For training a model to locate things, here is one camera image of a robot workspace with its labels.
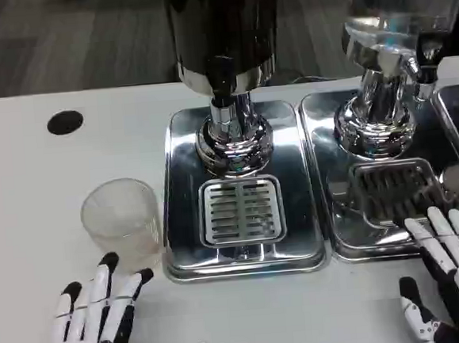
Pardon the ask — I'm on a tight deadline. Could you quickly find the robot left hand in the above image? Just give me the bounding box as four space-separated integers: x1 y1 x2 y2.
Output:
19 243 218 343

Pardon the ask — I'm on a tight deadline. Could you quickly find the clear ribbed glass cup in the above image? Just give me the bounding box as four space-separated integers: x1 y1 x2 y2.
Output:
78 175 167 277

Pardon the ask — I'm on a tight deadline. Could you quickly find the steel drain grid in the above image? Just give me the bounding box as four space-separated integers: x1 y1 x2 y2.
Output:
196 173 290 249
347 156 453 230

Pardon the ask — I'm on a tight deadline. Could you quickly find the clear drink dispenser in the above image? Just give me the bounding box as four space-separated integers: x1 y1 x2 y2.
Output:
325 0 459 164

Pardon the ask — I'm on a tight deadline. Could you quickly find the black tap with chrome spout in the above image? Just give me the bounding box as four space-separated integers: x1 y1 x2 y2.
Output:
203 53 243 126
401 31 449 103

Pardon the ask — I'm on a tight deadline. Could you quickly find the dark drink dispenser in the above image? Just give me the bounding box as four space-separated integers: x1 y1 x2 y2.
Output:
163 0 293 183

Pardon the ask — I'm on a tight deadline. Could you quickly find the black round cable hole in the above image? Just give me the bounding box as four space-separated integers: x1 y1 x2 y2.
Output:
45 109 86 136

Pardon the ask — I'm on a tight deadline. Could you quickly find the thin grey cable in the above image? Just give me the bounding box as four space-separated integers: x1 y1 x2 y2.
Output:
291 72 329 85

